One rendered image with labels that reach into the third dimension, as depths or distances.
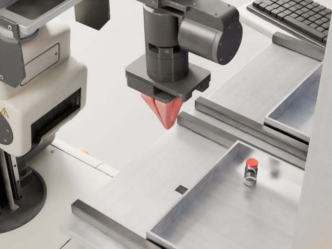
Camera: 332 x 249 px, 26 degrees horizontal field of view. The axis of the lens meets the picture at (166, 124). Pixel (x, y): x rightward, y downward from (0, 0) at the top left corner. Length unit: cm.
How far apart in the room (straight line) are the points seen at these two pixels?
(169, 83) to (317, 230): 30
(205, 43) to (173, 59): 8
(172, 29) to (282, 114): 52
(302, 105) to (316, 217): 65
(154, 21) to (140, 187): 40
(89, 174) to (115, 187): 89
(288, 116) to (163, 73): 48
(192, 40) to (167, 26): 4
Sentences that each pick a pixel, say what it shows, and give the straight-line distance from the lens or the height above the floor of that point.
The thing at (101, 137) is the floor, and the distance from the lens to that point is 265.
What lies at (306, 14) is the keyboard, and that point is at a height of 83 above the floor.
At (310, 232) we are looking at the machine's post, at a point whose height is 116.
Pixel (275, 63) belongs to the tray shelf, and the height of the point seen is 88.
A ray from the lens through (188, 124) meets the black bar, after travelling 132.
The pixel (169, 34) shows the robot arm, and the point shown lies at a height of 125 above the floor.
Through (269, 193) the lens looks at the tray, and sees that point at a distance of 121.
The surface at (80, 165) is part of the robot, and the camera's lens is 214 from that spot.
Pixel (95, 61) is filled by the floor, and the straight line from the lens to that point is 304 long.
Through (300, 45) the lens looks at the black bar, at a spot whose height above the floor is 90.
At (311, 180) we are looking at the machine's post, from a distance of 73.
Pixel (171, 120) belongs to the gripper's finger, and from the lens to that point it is 102.
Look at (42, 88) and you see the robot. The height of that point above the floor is 80.
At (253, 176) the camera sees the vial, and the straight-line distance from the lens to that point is 120.
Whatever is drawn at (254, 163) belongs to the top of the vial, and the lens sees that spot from 119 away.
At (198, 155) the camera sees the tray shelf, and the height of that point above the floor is 88.
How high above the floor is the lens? 174
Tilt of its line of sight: 40 degrees down
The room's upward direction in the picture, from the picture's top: straight up
